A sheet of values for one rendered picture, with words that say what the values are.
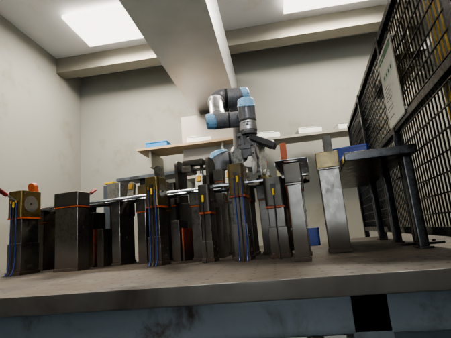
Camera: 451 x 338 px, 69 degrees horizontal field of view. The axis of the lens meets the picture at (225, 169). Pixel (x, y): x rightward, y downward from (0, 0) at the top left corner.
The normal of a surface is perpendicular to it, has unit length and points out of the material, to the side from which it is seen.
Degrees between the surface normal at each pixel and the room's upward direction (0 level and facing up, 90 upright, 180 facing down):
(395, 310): 90
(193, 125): 90
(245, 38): 90
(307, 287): 90
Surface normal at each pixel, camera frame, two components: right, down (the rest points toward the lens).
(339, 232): -0.26, -0.17
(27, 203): 0.96, -0.13
